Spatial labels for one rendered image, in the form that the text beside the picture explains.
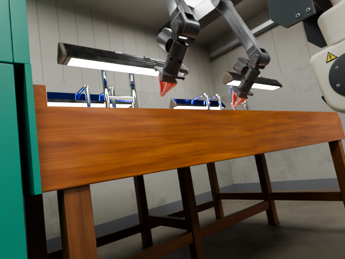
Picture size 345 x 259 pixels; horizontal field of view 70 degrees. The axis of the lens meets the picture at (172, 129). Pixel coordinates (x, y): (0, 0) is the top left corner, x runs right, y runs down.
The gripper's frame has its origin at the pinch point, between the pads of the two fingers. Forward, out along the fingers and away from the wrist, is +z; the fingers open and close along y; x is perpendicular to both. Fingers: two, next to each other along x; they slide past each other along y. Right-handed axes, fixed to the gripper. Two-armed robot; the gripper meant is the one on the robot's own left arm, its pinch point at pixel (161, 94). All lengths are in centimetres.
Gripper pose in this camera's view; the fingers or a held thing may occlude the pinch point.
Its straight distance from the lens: 92.4
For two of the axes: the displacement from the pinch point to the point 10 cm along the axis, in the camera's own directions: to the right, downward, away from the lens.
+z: -3.5, 8.0, 4.9
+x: 5.2, 6.0, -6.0
